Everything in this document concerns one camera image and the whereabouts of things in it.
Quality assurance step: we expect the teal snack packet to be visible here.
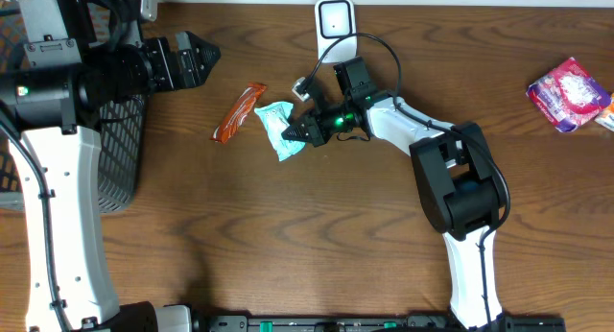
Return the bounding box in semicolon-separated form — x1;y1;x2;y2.
254;101;305;161

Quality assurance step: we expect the orange brown snack bar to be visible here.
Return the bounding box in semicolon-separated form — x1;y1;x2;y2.
211;83;268;144

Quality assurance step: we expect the red purple snack bag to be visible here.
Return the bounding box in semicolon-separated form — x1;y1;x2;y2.
526;58;611;132

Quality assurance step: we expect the orange juice carton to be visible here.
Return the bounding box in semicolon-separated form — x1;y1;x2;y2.
594;95;614;131

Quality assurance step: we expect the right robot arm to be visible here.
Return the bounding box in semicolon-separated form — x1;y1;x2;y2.
282;57;510;331

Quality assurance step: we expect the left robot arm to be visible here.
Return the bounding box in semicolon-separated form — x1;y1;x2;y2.
1;0;221;331

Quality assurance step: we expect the grey plastic mesh basket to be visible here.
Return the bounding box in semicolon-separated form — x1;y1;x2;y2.
1;0;152;213

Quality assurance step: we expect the right black cable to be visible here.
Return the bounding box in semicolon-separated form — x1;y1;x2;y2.
299;32;512;331

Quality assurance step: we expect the black cable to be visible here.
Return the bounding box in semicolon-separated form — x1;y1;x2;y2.
0;115;73;332
299;32;512;331

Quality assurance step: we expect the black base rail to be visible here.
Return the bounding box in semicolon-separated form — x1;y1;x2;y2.
191;314;566;332

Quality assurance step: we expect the left black cable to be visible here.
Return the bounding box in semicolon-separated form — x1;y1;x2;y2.
0;115;73;332

